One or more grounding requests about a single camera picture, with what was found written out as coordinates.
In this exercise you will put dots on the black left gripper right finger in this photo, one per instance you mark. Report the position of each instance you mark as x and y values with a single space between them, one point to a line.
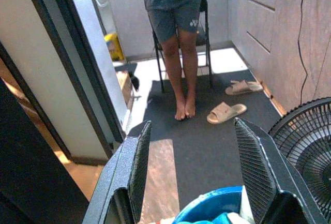
261 162

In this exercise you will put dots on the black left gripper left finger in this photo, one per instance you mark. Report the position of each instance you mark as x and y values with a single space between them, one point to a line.
121 162

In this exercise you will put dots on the beige cloth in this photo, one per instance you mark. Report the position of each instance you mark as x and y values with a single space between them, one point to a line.
238 218

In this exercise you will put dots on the bright blue cloth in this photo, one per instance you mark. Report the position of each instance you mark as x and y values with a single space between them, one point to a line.
217 219

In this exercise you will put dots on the black floor fan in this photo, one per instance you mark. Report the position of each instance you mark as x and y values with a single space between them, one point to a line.
310 141

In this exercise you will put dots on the black floor mat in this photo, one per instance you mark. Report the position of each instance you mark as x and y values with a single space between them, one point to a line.
207 151

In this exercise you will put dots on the beige slipper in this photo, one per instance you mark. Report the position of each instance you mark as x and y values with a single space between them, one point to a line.
225 111
243 87

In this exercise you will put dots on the blue plastic basin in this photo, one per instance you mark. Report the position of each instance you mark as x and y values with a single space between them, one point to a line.
207 203

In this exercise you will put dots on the yellow plastic container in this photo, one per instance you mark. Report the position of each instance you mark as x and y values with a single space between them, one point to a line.
113 46

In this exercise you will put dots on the grey drawer cabinet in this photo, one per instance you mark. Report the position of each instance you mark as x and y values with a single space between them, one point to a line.
258 27

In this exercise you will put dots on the black folding chair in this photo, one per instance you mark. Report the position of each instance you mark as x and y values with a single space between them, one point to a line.
204 37

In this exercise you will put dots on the person in red shirt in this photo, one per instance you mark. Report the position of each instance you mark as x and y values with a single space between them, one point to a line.
170 6

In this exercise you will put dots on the black door frame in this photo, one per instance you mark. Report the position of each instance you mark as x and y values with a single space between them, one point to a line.
85 61

